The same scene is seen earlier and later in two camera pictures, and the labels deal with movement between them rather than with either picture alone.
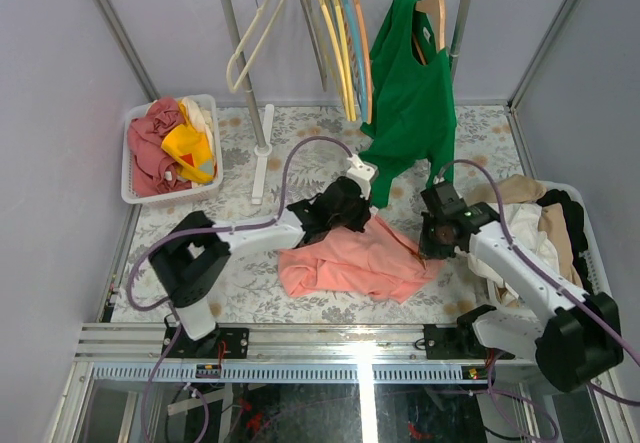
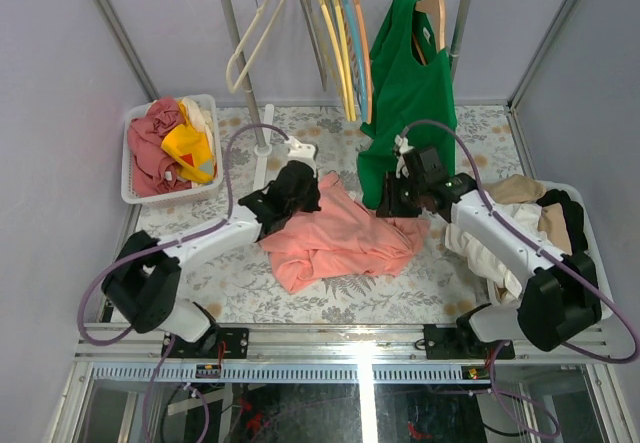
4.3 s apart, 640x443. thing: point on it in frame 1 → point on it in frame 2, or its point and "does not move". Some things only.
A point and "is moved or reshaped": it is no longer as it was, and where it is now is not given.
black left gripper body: (355, 218) → (310, 203)
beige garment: (518, 189) does not move
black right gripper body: (432, 242) → (415, 189)
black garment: (575, 233) does not move
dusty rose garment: (153, 171) does not move
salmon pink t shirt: (375, 259) is moved or reshaped
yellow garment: (190, 151) does not move
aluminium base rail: (116, 353) does not move
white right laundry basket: (593, 263) does not move
